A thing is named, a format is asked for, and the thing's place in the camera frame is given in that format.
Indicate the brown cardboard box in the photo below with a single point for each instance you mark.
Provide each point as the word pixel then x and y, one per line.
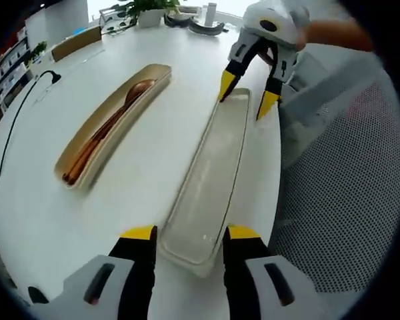
pixel 76 43

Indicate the white bottle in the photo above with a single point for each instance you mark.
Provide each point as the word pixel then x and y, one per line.
pixel 212 15

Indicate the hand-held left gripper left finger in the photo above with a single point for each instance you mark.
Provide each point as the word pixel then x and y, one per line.
pixel 136 273

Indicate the pale cutlery case lid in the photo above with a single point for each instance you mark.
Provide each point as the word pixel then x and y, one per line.
pixel 206 186

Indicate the black computer mouse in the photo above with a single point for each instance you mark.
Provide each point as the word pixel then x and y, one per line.
pixel 37 295

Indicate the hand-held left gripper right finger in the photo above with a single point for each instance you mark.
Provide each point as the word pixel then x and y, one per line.
pixel 243 273

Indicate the brown wooden spoon utensil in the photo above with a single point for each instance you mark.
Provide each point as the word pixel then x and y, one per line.
pixel 141 90

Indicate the grey mesh office chair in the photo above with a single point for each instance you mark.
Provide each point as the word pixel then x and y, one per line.
pixel 336 183

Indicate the small potted plant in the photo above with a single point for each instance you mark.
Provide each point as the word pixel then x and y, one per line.
pixel 36 51

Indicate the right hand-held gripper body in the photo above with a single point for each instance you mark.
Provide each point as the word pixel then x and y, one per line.
pixel 280 23

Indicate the large potted green plant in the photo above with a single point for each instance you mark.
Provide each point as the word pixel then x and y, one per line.
pixel 150 15

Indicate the person's right hand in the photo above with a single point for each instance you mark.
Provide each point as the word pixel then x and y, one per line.
pixel 267 56

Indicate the storage shelf rack with bins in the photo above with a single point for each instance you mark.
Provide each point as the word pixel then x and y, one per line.
pixel 8 70

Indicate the beige cutlery case base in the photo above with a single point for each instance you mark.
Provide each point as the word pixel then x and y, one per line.
pixel 143 107

